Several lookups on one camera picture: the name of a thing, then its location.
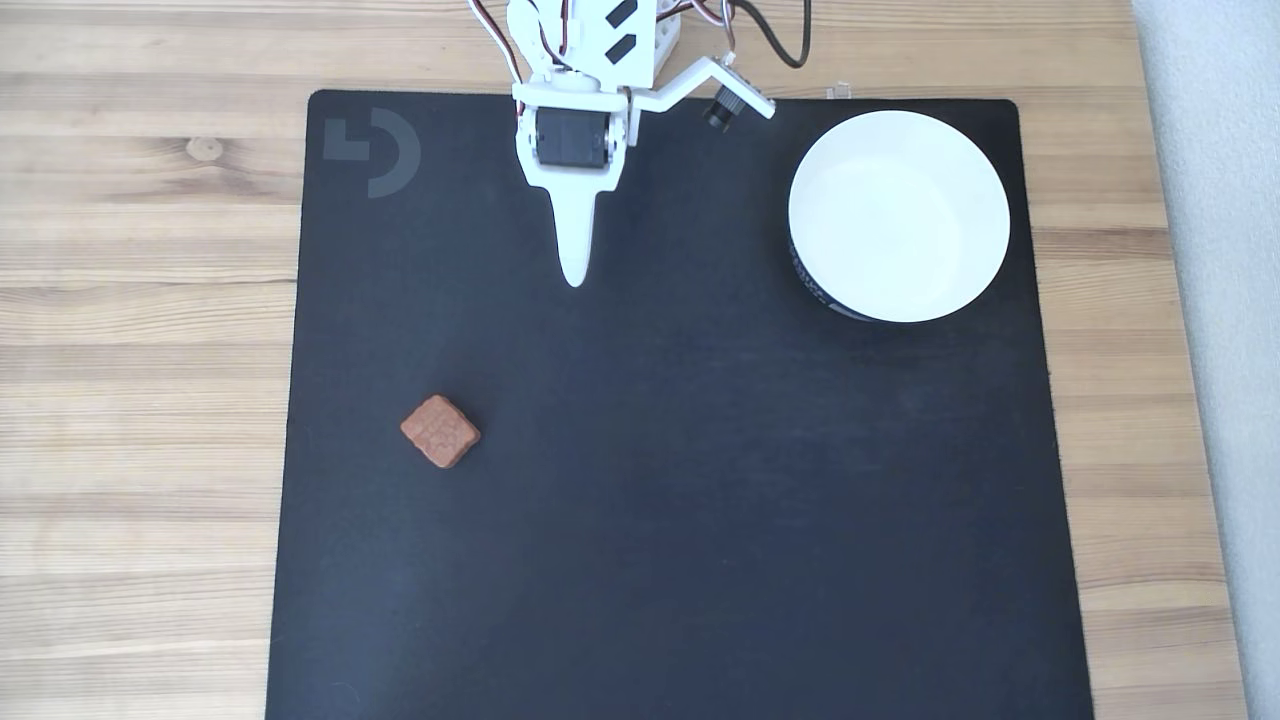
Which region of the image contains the brown square toy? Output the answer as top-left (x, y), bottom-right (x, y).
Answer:
top-left (400, 394), bottom-right (482, 470)

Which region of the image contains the white round plate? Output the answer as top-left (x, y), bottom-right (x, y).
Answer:
top-left (787, 110), bottom-right (1012, 324)

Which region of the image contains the black desk mat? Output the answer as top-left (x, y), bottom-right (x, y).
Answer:
top-left (265, 89), bottom-right (1095, 720)

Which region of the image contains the red white black servo cable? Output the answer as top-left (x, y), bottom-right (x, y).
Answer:
top-left (468, 0), bottom-right (531, 83)

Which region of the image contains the camera board on white bracket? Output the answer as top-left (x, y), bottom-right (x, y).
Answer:
top-left (630, 55), bottom-right (777, 132)

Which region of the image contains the black camera cable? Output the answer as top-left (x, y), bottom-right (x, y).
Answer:
top-left (728, 0), bottom-right (812, 70)

